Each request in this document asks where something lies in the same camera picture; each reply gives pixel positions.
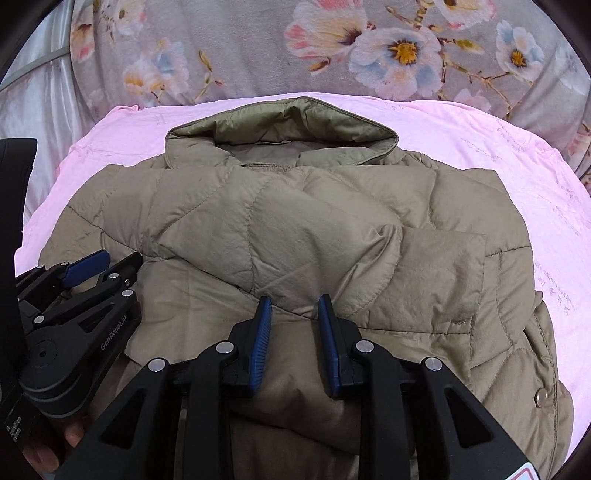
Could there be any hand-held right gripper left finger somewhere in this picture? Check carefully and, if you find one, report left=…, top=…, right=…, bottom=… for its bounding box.
left=55, top=295, right=273, bottom=480

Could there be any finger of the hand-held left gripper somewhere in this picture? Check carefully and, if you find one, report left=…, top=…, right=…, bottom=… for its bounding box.
left=15, top=249, right=112, bottom=303
left=32, top=251, right=144, bottom=326

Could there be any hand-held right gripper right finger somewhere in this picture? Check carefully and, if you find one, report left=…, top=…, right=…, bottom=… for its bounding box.
left=318, top=295, right=532, bottom=480

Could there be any khaki quilted puffer jacket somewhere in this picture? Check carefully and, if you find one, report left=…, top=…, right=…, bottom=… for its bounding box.
left=38, top=97, right=574, bottom=480

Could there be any person's left hand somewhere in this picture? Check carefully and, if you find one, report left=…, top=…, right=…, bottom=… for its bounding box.
left=23, top=406, right=93, bottom=480

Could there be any white satin cloth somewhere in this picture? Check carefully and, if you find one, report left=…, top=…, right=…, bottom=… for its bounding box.
left=0, top=9, right=107, bottom=158

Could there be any pink printed bed sheet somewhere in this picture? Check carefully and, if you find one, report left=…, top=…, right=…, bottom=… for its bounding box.
left=14, top=99, right=591, bottom=467

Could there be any grey floral blanket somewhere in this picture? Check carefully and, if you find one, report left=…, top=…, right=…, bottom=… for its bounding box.
left=69, top=0, right=591, bottom=188

